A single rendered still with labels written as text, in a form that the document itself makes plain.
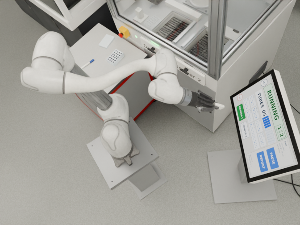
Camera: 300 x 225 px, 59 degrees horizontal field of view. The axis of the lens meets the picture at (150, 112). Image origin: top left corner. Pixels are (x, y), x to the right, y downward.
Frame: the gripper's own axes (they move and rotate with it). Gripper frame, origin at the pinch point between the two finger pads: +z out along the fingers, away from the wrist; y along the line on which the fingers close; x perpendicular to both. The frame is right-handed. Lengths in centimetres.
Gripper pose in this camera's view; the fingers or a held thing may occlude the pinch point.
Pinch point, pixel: (218, 106)
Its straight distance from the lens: 146.5
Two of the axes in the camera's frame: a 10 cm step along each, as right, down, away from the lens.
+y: -0.4, -8.9, 4.6
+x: -5.0, 4.1, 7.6
